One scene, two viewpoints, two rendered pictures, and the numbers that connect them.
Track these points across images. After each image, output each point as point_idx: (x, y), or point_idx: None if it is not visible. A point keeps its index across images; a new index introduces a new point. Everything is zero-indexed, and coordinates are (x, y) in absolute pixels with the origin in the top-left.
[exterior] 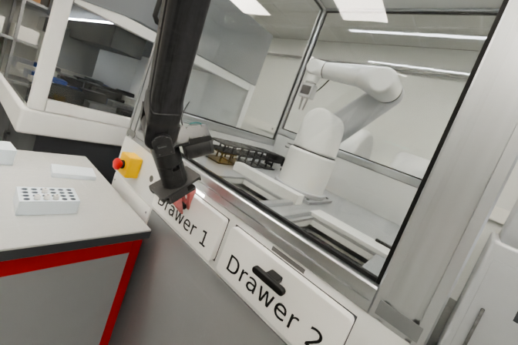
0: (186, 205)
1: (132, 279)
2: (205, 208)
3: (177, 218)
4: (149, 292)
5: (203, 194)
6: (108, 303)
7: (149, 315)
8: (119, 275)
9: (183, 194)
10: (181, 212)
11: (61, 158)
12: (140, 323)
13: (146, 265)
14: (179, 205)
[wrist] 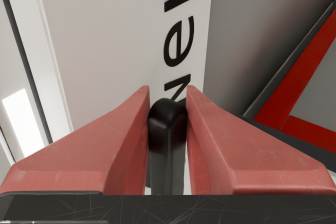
0: (147, 107)
1: (272, 69)
2: None
3: (181, 100)
4: (280, 15)
5: (11, 112)
6: (333, 60)
7: None
8: (311, 86)
9: (188, 223)
10: (201, 92)
11: None
12: None
13: (256, 68)
14: (234, 130)
